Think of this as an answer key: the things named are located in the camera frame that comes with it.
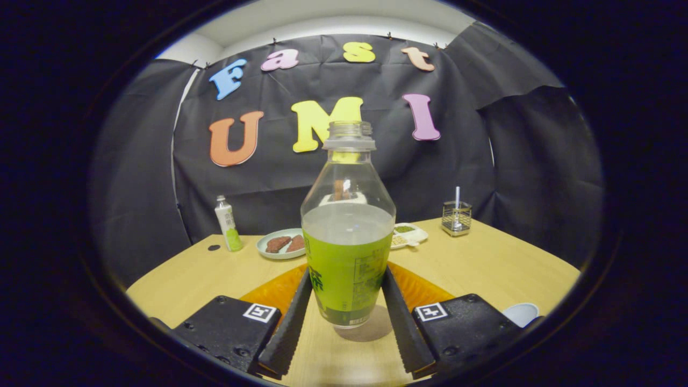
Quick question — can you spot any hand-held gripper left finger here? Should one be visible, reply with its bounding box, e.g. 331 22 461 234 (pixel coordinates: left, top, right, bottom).
172 263 313 377

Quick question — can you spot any clear juice bottle green label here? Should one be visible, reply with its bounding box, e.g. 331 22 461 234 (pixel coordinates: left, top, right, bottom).
300 121 397 329

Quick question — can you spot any black backdrop cloth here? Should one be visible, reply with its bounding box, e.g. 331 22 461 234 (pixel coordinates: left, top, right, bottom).
89 21 605 288

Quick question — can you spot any white cup with handle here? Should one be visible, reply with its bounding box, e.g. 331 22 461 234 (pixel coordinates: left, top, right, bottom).
501 303 540 328

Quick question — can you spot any small white green bottle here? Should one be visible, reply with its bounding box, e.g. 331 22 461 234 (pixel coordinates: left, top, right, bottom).
214 195 243 253

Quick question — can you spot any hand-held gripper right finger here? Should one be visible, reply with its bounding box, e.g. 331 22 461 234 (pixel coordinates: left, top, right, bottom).
381 262 525 377

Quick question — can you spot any wooden table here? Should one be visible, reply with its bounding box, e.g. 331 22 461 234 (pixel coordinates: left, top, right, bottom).
126 218 582 387

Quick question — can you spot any white divided dish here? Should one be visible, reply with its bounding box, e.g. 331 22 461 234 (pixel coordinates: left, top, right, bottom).
390 223 429 250

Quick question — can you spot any wire mesh holder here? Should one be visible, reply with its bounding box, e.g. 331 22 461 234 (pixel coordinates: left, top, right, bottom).
441 201 472 237

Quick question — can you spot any pale green plate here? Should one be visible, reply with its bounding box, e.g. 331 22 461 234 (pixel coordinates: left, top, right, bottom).
256 228 307 261

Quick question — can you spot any round brown cork coaster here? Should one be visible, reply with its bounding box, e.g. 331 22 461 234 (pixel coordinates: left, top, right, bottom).
332 305 394 342

